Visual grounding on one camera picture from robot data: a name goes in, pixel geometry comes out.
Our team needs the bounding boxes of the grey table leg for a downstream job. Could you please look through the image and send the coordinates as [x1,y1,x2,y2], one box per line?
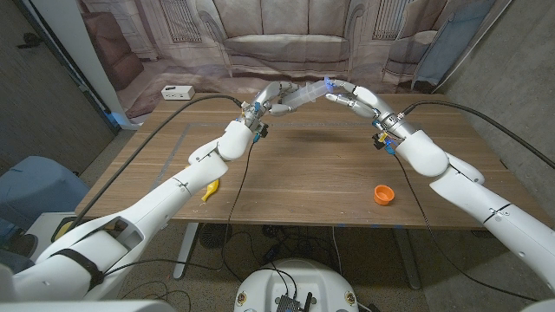
[394,227,422,290]

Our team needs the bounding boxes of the white flat base plate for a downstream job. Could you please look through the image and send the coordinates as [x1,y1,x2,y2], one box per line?
[23,211,79,257]

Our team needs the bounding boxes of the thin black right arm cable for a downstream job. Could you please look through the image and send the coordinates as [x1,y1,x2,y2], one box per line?
[389,151,541,302]

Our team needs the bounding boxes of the person leg in blue jeans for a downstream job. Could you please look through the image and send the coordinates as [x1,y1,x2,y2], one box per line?
[0,216,40,274]

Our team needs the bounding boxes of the black round ribbed disc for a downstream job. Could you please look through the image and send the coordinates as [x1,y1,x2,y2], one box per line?
[199,223,233,250]

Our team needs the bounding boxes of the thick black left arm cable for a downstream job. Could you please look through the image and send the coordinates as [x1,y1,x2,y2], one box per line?
[51,94,245,242]

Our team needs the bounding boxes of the white power outlet box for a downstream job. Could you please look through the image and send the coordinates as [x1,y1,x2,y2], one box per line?
[160,84,196,101]

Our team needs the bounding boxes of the small orange cup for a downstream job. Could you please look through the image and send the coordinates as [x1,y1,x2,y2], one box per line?
[373,185,395,206]

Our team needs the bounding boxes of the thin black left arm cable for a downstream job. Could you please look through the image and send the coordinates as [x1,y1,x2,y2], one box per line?
[103,140,257,276]

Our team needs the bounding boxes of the tangled black floor cables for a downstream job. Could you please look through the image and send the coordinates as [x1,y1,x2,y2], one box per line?
[220,224,343,283]

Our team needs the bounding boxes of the yellow and black foot pedal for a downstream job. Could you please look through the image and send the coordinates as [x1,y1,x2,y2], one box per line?
[51,216,82,242]

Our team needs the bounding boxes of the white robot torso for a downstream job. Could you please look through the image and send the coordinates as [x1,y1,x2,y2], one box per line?
[233,258,360,312]

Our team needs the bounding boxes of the white upright panel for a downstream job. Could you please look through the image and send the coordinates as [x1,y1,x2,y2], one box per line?
[29,0,142,131]

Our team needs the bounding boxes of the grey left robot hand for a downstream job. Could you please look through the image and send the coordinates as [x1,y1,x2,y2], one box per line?
[240,81,301,131]

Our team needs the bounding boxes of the large clear plastic syringe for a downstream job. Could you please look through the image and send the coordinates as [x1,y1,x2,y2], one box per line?
[277,76,335,109]

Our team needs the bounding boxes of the blue padded chair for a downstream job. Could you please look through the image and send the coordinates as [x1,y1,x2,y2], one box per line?
[0,155,90,226]

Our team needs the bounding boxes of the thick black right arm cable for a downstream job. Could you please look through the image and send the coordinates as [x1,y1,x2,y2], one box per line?
[400,100,555,170]

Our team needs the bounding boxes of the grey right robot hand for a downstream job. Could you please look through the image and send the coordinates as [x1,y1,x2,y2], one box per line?
[323,79,420,140]

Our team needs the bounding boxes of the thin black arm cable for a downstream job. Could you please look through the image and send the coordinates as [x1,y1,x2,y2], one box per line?
[103,140,257,276]
[389,151,541,302]

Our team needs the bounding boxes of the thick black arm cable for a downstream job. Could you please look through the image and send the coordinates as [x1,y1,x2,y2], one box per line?
[400,100,555,170]
[51,94,245,242]

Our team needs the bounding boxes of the printed sofa room backdrop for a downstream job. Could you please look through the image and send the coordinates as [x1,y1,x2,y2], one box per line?
[77,0,513,120]

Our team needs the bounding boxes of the white table leg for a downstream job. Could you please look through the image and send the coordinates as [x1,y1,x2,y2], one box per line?
[173,223,200,281]

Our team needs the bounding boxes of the yellow toy banana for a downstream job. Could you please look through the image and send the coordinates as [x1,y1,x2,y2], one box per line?
[200,179,220,203]

